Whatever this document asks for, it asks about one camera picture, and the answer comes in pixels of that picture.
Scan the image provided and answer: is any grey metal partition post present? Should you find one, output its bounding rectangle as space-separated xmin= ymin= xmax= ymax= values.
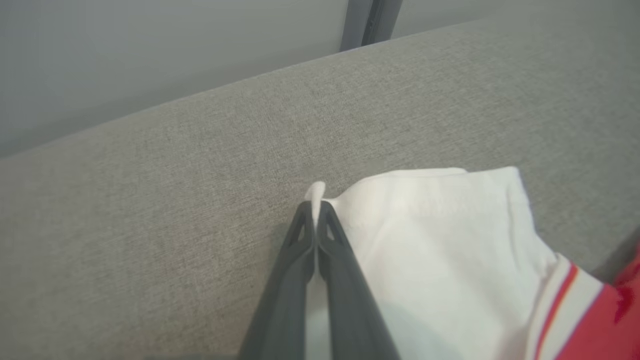
xmin=340 ymin=0 xmax=404 ymax=53

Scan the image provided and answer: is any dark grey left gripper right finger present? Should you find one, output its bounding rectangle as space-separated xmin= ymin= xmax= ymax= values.
xmin=317 ymin=201 xmax=401 ymax=360

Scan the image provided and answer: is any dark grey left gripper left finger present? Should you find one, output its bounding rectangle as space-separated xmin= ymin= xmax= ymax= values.
xmin=239 ymin=201 xmax=317 ymax=360

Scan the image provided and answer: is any red white numbered jersey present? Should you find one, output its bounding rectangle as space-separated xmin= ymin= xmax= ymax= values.
xmin=304 ymin=166 xmax=640 ymax=360

